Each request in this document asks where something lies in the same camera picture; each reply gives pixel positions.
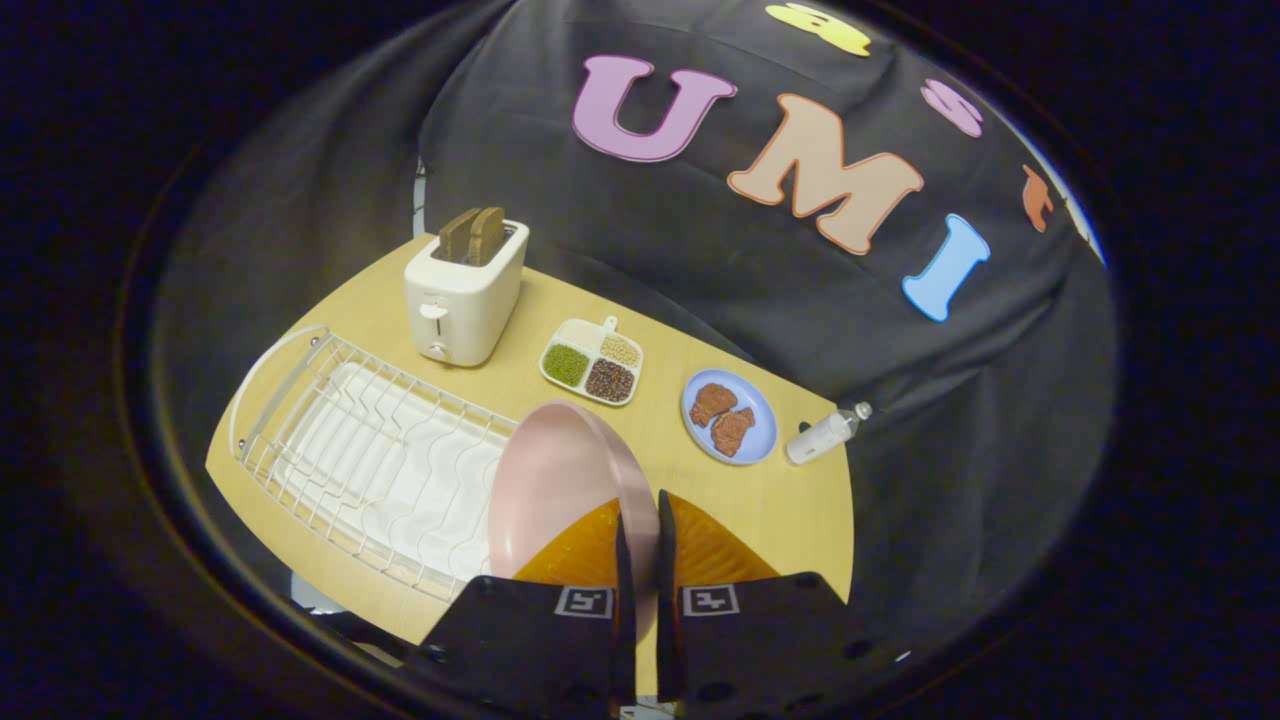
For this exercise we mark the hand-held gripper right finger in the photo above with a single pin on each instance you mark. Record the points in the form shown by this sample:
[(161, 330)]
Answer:
[(668, 620)]

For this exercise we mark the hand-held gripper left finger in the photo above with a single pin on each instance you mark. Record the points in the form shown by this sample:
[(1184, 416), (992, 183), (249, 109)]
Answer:
[(624, 620)]

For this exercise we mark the pink plate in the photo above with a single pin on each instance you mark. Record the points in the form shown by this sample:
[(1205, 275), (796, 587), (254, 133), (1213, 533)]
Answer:
[(560, 480)]

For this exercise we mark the blue plate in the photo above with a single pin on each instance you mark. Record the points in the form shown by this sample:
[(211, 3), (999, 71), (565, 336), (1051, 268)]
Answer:
[(730, 416)]

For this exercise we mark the small clear plastic bottle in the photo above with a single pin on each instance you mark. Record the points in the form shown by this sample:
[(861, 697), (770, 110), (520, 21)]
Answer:
[(826, 434)]

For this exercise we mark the white divided tray with grains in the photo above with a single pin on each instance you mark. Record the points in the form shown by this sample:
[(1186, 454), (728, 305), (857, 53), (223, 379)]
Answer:
[(592, 364)]

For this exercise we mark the white toaster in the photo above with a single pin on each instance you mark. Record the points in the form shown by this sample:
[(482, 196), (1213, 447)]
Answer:
[(462, 300)]

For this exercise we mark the black backdrop cloth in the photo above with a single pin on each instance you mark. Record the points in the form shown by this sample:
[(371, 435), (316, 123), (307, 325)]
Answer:
[(700, 250)]

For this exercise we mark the brown toast slice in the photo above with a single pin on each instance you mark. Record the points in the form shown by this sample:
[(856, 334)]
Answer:
[(488, 234), (458, 236)]

